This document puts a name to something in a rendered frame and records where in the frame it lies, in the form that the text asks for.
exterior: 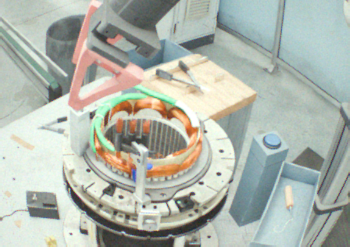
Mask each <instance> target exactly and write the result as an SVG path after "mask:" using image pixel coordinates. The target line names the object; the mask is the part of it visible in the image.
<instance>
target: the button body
mask: <svg viewBox="0 0 350 247"><path fill-rule="evenodd" d="M268 134H277V136H278V137H280V140H281V146H280V148H279V149H268V148H267V147H266V146H264V144H263V137H264V136H266V135H268ZM288 149H289V147H288V145H287V144H285V142H284V140H283V138H282V137H281V136H280V135H279V134H278V132H276V131H271V132H268V133H265V134H259V135H256V136H253V139H252V144H251V148H250V149H249V152H248V156H247V159H246V162H245V167H244V169H243V173H242V175H241V178H240V181H239V184H238V187H237V191H236V193H235V194H234V198H233V201H232V203H231V206H230V208H229V211H228V213H229V214H230V215H231V216H232V218H233V219H234V221H235V222H236V223H237V225H238V227H242V226H245V225H247V224H250V223H252V222H254V221H256V220H260V219H261V218H262V215H263V212H264V209H265V207H266V205H267V203H268V201H269V199H270V195H271V192H272V190H273V186H274V185H275V183H276V180H277V177H278V174H279V172H280V169H281V167H282V164H283V161H285V160H286V158H287V154H288Z"/></svg>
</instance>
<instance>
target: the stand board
mask: <svg viewBox="0 0 350 247"><path fill-rule="evenodd" d="M202 57H203V56H201V55H199V54H196V55H192V56H188V57H185V58H183V59H178V60H177V61H174V62H171V63H168V64H166V65H163V66H159V67H157V68H155V69H151V70H147V71H145V72H143V74H144V80H143V81H142V82H141V83H140V85H142V86H144V87H146V88H148V89H150V90H153V91H156V92H158V93H161V94H164V95H168V96H169V97H172V98H175V99H176V100H178V101H179V100H181V101H182V102H183V103H184V104H186V105H187V106H189V107H190V109H191V110H192V111H193V112H195V111H196V110H198V111H199V112H200V113H203V114H204V115H206V116H207V117H208V118H209V119H211V120H213V121H214V122H215V121H217V120H219V119H221V118H223V117H225V116H227V115H229V114H231V113H233V112H235V111H237V110H239V109H241V108H243V107H244V106H246V105H248V104H250V103H251V102H254V101H255V99H256V96H257V92H256V91H253V90H252V89H251V88H250V87H248V86H247V85H245V84H244V83H242V82H241V81H239V80H238V79H237V78H236V77H234V76H233V75H232V74H230V73H228V72H227V71H226V70H223V69H222V68H220V67H219V66H217V65H216V64H214V63H212V62H210V61H208V62H205V63H199V64H198V65H195V66H192V67H189V69H190V71H191V73H193V75H194V77H195V79H196V80H197V82H198V83H200V84H201V85H203V86H205V87H207V88H208V89H210V91H208V90H205V89H204V88H200V89H201V90H202V91H203V92H204V94H202V93H201V92H199V91H198V90H196V91H194V92H192V93H190V94H188V95H185V94H184V91H185V87H186V86H189V85H186V84H181V83H178V82H176V81H168V80H165V79H163V78H159V79H157V80H155V81H149V78H150V76H151V75H153V74H155V71H156V69H158V68H160V69H161V70H168V69H170V68H173V67H175V66H178V61H179V60H182V61H183V62H184V63H187V62H189V61H192V60H194V59H200V58H202ZM222 72H224V73H225V75H224V79H223V80H222V81H218V82H216V83H215V82H214V80H215V76H216V74H219V73H222ZM186 76H187V75H186V74H185V73H184V72H183V71H182V70H181V71H179V72H176V73H173V77H178V78H180V79H183V80H186V81H191V79H190V78H188V77H186ZM191 82H192V81H191Z"/></svg>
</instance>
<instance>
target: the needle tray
mask: <svg viewBox="0 0 350 247"><path fill-rule="evenodd" d="M320 174H321V172H318V171H315V170H311V169H309V168H305V167H303V166H298V165H296V164H293V163H289V162H287V161H286V162H285V161H283V164H282V167H281V169H280V172H279V174H278V177H277V180H276V183H275V185H274V186H273V190H272V192H271V195H270V199H269V201H268V203H267V205H266V207H265V209H264V212H263V214H262V218H261V219H260V221H259V223H258V226H257V228H256V230H255V233H254V234H253V236H252V239H251V241H250V242H249V245H248V247H300V246H301V243H302V239H303V238H304V235H305V231H306V228H307V224H308V222H309V218H310V215H311V211H312V208H313V203H314V200H315V197H316V191H317V188H318V185H319V180H320ZM288 185H289V186H291V190H292V195H293V196H292V198H293V203H294V205H293V207H292V208H291V211H290V210H289V209H287V208H286V202H285V201H286V199H285V193H284V189H285V187H286V186H288ZM290 212H291V213H290ZM291 218H292V219H293V220H292V221H291ZM289 220H290V221H289ZM288 221H289V222H288ZM285 224H286V225H285ZM277 225H278V226H279V227H278V226H277ZM276 226H277V227H276ZM284 226H285V227H284ZM283 228H284V229H283ZM273 229H274V230H275V231H276V232H274V230H273ZM279 231H280V232H279Z"/></svg>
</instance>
